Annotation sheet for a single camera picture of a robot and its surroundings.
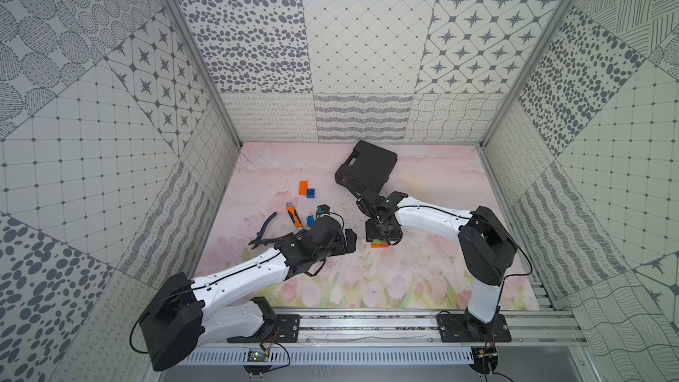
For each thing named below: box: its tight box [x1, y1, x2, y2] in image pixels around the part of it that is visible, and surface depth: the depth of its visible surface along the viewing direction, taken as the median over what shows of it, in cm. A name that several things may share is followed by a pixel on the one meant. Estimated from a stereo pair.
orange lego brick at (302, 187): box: [298, 180, 309, 196], surface depth 107 cm
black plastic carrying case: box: [334, 140, 398, 196], surface depth 113 cm
